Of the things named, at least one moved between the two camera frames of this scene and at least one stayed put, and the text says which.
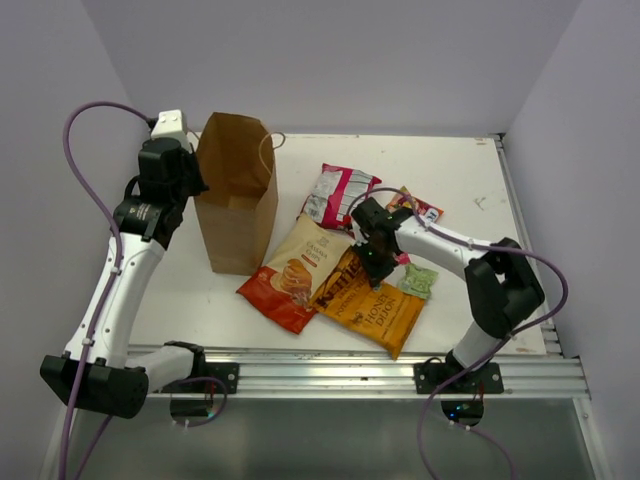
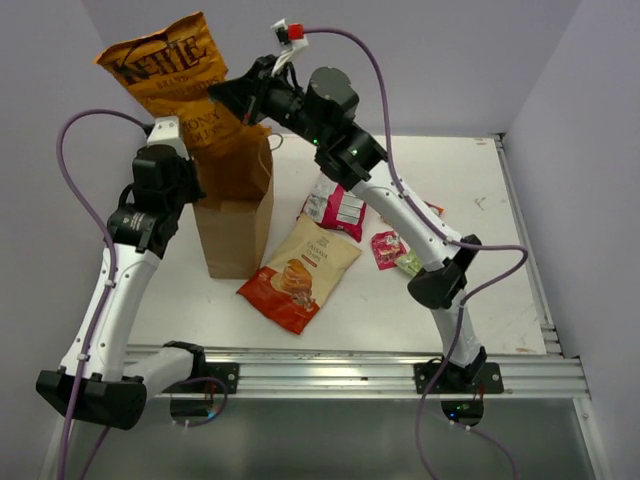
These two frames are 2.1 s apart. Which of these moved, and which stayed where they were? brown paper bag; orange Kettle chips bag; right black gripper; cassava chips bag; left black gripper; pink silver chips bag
Moved: right black gripper; orange Kettle chips bag
Stayed: cassava chips bag; left black gripper; pink silver chips bag; brown paper bag
